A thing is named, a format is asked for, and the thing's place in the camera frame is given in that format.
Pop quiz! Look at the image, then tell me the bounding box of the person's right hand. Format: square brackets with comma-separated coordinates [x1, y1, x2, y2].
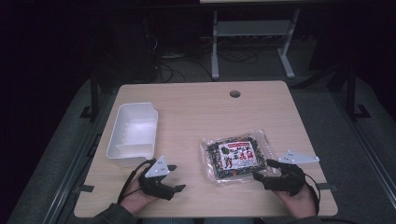
[273, 186, 318, 219]

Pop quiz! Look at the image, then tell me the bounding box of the person's left hand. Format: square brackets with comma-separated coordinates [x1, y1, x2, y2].
[120, 177, 161, 216]

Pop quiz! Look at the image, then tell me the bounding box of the metal floor rail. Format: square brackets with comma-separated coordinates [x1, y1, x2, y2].
[329, 89, 396, 202]
[41, 91, 118, 224]

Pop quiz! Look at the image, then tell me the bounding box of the black metal stand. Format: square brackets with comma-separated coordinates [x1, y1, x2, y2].
[79, 69, 101, 122]
[345, 60, 373, 121]

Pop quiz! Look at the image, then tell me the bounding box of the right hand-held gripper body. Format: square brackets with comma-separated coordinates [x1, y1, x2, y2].
[262, 149, 321, 197]

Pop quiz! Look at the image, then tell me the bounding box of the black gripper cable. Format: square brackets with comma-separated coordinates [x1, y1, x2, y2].
[117, 159, 157, 205]
[303, 172, 322, 217]

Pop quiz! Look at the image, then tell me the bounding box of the white plastic bin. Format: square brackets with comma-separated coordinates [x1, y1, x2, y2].
[106, 102, 159, 169]

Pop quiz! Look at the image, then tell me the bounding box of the black tape strip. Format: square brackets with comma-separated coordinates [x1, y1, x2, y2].
[74, 184, 95, 193]
[317, 182, 340, 192]

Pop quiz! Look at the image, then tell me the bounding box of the tangle of black cables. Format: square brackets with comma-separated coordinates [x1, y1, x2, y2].
[146, 31, 261, 84]

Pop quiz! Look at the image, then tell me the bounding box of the clear bag of dark dried food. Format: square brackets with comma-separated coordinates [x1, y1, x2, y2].
[199, 129, 278, 185]

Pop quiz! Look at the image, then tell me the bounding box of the white metal table frame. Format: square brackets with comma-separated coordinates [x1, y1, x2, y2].
[210, 8, 302, 81]

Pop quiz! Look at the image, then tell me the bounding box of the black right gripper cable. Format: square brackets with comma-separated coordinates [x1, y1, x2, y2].
[303, 172, 322, 217]

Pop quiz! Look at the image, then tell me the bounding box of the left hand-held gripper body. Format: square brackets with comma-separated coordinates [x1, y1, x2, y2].
[138, 155, 177, 202]

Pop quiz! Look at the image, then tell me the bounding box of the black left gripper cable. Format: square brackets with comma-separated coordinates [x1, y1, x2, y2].
[117, 159, 157, 205]

